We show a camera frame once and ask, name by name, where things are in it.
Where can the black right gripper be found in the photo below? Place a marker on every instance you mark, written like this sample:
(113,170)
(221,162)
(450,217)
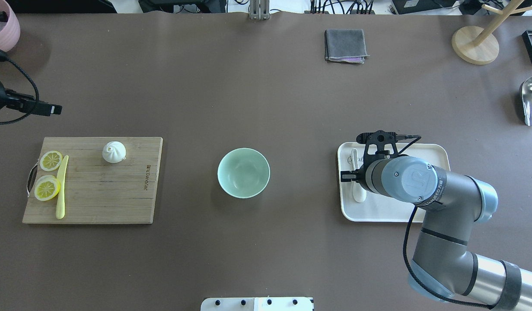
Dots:
(350,176)

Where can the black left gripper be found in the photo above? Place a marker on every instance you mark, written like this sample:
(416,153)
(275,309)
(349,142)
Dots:
(37,106)

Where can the white ceramic spoon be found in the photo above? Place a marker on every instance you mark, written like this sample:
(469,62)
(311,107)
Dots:
(359,194)

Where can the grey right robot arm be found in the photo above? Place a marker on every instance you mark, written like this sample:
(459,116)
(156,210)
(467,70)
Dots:
(446,207)

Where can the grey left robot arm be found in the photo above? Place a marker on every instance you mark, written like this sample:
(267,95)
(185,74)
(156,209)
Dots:
(3,96)

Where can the white steamed bun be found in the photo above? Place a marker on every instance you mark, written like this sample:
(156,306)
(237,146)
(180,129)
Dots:
(114,152)

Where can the light green bowl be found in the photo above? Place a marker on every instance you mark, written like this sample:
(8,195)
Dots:
(243,173)

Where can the cream rabbit print tray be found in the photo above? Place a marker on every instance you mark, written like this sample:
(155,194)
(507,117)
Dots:
(375,207)

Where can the pink bucket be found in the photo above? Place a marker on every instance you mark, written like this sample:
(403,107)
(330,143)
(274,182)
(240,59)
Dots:
(10,30)

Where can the upper lemon slice stack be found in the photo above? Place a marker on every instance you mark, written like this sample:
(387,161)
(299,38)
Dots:
(51,160)

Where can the lower lemon slice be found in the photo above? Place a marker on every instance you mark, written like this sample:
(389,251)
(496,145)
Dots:
(46,187)

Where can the grey folded cloth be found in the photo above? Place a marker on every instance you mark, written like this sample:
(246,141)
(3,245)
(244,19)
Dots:
(345,46)

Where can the yellow plastic knife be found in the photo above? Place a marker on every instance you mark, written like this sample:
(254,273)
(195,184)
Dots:
(61,196)

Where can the bamboo cutting board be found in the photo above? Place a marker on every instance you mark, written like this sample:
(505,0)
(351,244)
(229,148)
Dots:
(98,192)

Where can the wooden mug tree stand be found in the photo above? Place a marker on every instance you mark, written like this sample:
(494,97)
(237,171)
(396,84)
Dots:
(478,45)

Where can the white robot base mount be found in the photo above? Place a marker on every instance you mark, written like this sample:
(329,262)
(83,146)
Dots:
(289,303)

